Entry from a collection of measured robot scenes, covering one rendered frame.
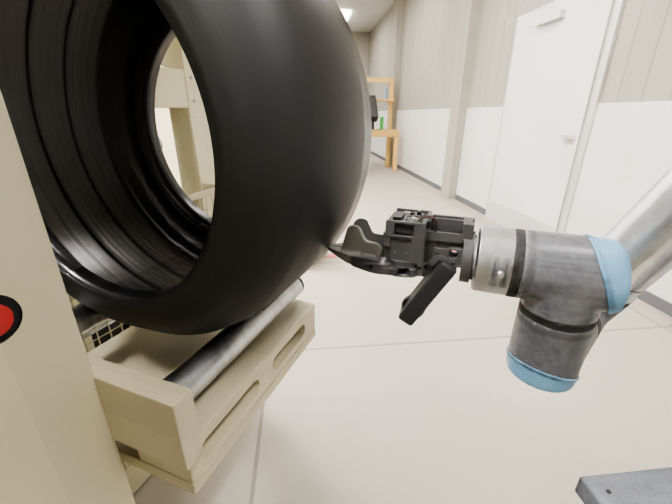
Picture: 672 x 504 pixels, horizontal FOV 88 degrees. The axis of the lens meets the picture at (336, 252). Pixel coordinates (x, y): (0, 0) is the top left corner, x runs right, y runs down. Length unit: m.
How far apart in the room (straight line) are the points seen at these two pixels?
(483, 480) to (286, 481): 0.71
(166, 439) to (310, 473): 1.08
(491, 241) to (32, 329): 0.50
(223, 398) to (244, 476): 1.02
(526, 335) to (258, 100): 0.43
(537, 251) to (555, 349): 0.13
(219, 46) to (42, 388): 0.37
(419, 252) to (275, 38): 0.30
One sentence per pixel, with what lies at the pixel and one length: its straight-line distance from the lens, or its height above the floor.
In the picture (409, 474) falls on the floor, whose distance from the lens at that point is 1.53.
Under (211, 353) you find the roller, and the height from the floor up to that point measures 0.92.
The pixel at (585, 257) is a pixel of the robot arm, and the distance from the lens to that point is 0.49.
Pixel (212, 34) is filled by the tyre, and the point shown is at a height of 1.29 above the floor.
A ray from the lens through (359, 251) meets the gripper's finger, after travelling 0.51.
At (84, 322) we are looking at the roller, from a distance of 0.72.
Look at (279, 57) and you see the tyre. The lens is 0.37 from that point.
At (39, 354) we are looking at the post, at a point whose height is 1.01.
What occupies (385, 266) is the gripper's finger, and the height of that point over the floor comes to 1.03.
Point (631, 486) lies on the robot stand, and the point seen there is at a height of 0.60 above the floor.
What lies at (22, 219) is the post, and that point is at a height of 1.14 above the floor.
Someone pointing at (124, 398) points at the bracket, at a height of 0.93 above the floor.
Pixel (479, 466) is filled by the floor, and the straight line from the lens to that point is 1.61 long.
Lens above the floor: 1.22
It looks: 22 degrees down
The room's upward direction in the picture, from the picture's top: straight up
